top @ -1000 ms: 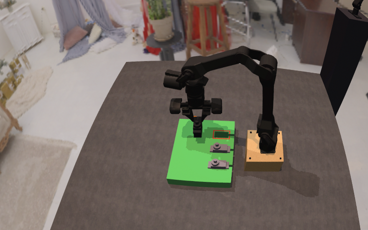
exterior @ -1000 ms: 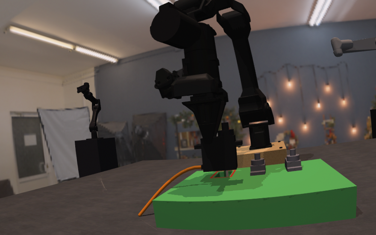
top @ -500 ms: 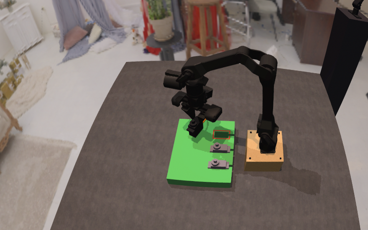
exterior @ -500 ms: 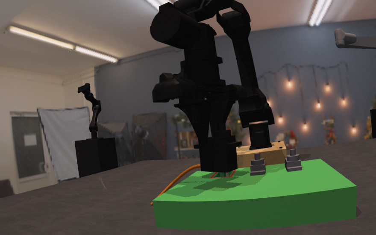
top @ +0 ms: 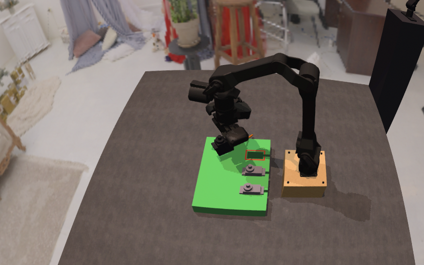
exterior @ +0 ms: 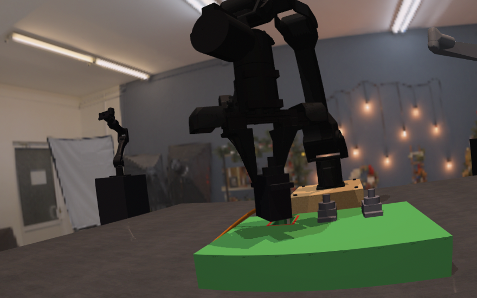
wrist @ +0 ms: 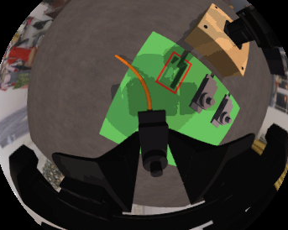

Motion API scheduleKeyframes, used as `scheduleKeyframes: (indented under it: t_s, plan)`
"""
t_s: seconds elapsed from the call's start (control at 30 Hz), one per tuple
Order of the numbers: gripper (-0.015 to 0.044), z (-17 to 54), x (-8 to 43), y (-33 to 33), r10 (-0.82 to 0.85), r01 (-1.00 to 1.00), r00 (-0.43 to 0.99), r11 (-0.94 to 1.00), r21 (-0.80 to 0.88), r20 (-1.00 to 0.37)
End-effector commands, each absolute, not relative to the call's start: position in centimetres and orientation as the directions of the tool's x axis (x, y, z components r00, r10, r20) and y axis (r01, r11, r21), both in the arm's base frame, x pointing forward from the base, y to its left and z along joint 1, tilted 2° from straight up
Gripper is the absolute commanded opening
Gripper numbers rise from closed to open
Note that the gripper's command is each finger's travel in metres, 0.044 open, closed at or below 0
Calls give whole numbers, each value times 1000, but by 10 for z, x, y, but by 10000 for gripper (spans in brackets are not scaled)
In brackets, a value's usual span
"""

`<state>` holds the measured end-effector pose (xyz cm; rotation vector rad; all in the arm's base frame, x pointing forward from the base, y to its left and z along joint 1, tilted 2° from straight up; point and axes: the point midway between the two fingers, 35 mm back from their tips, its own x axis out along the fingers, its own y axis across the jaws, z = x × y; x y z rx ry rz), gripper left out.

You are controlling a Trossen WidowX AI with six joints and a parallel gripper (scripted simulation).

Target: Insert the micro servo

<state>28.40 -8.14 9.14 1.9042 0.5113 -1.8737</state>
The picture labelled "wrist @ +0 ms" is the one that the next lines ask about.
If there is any green flat platform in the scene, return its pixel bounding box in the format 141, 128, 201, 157
100, 31, 239, 145

